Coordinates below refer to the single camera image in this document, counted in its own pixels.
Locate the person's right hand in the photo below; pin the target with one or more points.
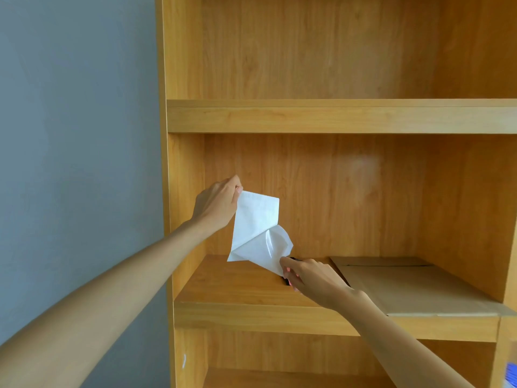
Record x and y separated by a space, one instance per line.
319 280

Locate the person's left hand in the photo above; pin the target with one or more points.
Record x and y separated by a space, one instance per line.
216 206

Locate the person's left thumb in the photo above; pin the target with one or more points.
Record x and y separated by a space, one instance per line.
238 193

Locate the white paper sheet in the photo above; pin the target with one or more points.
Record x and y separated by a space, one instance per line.
256 234

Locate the small black object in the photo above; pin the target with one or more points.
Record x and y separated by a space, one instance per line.
289 280

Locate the person's right forearm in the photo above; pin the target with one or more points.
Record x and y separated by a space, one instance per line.
400 347

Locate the person's left forearm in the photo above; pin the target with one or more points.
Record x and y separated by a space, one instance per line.
97 311

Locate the wooden bookshelf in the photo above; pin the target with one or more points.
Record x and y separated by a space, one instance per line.
339 157

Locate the brown cardboard sheet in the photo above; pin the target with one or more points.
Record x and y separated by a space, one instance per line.
412 288

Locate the blue object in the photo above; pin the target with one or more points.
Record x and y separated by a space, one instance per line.
511 375

